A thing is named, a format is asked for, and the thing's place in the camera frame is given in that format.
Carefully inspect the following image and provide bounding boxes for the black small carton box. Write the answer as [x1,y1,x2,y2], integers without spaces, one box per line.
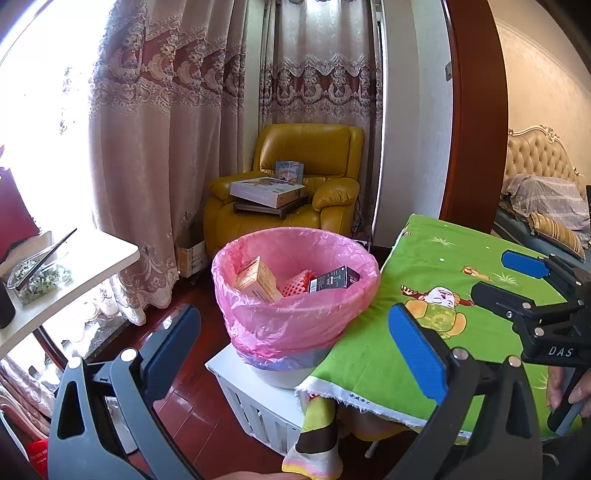
[308,266,361,293]

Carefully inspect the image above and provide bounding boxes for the white orange medicine box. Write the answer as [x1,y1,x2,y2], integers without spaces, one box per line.
[235,256,283,304]

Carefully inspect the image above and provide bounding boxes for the red white foam fruit net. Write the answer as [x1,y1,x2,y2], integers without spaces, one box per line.
[280,269,315,297]

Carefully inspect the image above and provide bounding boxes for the white trash bin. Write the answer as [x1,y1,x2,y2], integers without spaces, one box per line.
[249,355,325,389]

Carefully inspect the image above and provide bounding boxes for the person's right hand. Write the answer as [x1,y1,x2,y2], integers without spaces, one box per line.
[546,366,591,411]

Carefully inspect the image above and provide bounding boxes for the striped gold pillow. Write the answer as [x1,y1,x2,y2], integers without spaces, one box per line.
[527,212,586,261]

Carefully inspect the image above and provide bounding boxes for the blue bed mattress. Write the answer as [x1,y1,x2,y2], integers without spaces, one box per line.
[493,207,590,271]

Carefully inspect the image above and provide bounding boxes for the grey blue blanket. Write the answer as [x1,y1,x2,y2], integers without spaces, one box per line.
[501,174,590,233]

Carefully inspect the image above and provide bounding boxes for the green cartoon tablecloth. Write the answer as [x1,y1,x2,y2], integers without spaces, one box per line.
[280,213,585,480]

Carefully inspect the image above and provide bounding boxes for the beige tufted headboard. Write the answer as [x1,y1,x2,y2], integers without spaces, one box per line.
[504,125,587,197]

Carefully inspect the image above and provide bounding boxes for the glass food container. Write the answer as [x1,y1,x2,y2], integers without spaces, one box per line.
[7,260,72,305]

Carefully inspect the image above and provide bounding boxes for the white plastic stool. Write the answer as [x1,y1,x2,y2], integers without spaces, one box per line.
[205,344,304,456]

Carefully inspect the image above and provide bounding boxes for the white side table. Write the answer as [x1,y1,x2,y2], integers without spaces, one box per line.
[0,227,141,361]

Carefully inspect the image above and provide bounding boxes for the black chopsticks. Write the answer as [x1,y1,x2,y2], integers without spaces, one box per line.
[15,228,77,292]

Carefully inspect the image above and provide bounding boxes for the cardboard box on floor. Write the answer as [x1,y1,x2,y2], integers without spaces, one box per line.
[174,224,208,278]

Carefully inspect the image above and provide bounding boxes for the yellow leather armchair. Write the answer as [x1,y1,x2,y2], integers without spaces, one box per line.
[202,123,365,256]

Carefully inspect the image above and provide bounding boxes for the small blue box on armchair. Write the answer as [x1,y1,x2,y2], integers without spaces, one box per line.
[274,161,304,184]

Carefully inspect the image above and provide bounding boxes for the flat white box on armchair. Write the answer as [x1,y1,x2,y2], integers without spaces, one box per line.
[229,177,304,209]

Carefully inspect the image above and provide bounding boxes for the pink lace curtain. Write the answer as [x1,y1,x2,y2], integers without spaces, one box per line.
[89,1,383,325]

